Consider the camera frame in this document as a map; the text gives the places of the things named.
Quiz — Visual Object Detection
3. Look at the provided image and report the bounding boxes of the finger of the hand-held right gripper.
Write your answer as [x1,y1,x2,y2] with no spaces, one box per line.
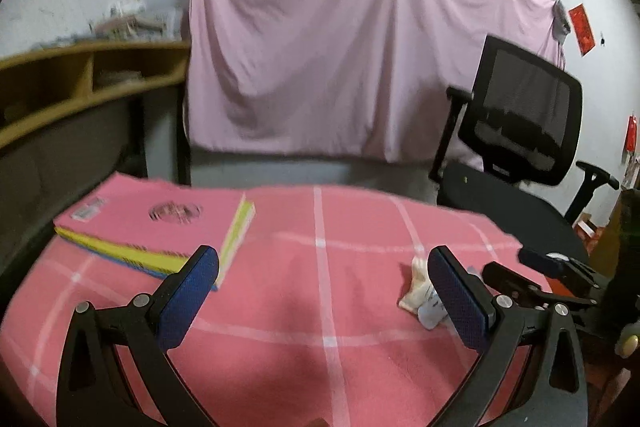
[517,248,608,291]
[482,261,598,309]

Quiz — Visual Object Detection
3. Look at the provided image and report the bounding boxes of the black mesh office chair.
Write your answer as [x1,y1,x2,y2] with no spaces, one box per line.
[429,34,621,268]

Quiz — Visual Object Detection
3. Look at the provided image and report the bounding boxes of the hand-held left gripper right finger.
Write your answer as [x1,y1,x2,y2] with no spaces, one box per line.
[427,245,588,427]

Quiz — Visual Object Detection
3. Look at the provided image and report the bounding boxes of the pink book stack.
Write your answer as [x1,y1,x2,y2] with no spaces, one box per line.
[53,172,256,293]

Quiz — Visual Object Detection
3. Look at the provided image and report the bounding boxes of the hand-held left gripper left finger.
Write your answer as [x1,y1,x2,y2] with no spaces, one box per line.
[56,244,221,427]

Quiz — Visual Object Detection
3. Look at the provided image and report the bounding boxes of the small cardboard box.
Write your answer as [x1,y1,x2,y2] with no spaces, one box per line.
[575,212,609,254]

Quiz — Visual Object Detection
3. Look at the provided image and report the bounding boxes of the pink checked tablecloth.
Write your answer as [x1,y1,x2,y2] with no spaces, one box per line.
[0,184,556,427]

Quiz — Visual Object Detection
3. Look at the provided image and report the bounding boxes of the wooden shelf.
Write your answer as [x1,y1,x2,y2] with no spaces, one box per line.
[0,39,192,148]

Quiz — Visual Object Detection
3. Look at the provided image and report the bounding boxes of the pink hanging sheet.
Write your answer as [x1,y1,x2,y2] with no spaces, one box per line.
[182,0,568,165]

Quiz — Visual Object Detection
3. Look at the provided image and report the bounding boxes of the small red wall decoration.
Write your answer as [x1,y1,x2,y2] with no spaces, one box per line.
[622,111,640,162]

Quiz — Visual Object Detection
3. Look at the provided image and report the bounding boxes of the stack of papers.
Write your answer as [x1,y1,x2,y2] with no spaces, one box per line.
[92,9,176,38]

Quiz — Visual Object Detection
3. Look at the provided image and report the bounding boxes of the silver white packet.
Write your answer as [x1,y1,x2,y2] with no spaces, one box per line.
[417,289,451,330]

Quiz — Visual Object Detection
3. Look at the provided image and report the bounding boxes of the large red paper wall decoration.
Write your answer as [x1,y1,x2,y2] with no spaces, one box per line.
[568,4,597,56]

